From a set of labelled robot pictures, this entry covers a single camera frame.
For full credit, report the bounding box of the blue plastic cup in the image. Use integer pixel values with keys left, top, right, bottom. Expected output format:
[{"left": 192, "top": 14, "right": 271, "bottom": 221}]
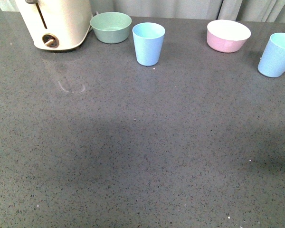
[
  {"left": 257, "top": 33, "right": 285, "bottom": 78},
  {"left": 132, "top": 22, "right": 165, "bottom": 67}
]

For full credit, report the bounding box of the green plastic bowl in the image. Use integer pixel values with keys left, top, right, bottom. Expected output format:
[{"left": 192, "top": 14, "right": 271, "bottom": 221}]
[{"left": 90, "top": 12, "right": 132, "bottom": 44}]

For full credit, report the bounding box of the pink plastic bowl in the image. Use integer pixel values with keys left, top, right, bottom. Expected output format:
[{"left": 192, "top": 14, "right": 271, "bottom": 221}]
[{"left": 207, "top": 19, "right": 251, "bottom": 53}]

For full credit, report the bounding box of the white two-slot toaster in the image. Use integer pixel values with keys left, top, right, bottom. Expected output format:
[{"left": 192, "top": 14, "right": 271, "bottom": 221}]
[{"left": 16, "top": 0, "right": 93, "bottom": 51}]

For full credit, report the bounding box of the grey pleated curtain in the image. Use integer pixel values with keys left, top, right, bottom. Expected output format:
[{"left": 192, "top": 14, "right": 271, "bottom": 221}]
[{"left": 0, "top": 0, "right": 285, "bottom": 23}]

